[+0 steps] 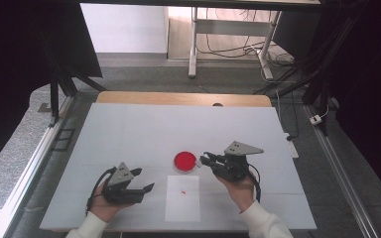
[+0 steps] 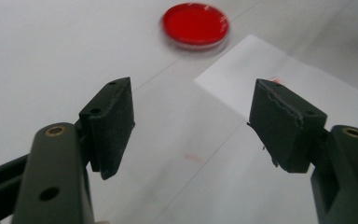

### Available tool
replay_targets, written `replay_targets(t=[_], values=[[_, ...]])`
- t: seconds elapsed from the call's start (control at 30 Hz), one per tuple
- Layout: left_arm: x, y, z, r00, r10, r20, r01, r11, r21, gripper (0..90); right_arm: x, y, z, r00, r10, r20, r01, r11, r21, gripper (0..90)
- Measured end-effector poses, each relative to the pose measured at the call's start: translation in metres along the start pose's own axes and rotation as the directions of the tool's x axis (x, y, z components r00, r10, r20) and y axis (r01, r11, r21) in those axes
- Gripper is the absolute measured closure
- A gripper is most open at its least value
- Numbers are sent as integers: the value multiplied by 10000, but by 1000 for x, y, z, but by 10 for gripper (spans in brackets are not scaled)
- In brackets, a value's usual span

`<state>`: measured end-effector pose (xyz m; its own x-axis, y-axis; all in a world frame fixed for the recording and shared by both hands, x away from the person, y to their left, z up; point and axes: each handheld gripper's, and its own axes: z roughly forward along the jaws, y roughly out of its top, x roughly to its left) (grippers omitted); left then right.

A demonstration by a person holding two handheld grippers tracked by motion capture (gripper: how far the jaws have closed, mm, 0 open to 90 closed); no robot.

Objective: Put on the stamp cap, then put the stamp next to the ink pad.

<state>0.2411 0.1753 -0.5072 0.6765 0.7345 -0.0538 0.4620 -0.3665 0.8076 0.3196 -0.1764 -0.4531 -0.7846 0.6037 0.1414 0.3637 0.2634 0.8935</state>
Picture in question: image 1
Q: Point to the wooden table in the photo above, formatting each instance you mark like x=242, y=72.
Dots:
x=178, y=98

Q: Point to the round red ink pad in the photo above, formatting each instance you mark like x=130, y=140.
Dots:
x=185, y=161

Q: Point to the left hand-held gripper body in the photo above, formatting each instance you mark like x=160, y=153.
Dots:
x=120, y=178

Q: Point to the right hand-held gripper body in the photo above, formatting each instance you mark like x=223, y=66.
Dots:
x=233, y=165

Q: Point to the dark table grommet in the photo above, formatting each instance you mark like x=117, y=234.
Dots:
x=217, y=104

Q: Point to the person's left hand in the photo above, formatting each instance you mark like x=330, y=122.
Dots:
x=107, y=210

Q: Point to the person's right hand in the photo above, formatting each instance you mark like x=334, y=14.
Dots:
x=241, y=193

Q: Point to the white desk frame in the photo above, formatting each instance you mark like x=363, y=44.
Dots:
x=231, y=27

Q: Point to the aluminium floor rail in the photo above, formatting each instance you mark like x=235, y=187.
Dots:
x=340, y=185
x=29, y=175

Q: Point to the white paper sheet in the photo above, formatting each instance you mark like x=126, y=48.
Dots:
x=182, y=205

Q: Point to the black metal stand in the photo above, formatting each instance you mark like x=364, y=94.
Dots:
x=54, y=95
x=320, y=82

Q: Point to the small white adapter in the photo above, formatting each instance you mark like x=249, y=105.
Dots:
x=315, y=119

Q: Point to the white table cover board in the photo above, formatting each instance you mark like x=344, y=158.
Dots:
x=139, y=132

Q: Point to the black curtain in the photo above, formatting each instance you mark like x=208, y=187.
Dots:
x=13, y=66
x=370, y=82

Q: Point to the white power strip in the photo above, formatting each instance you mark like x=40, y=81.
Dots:
x=291, y=147

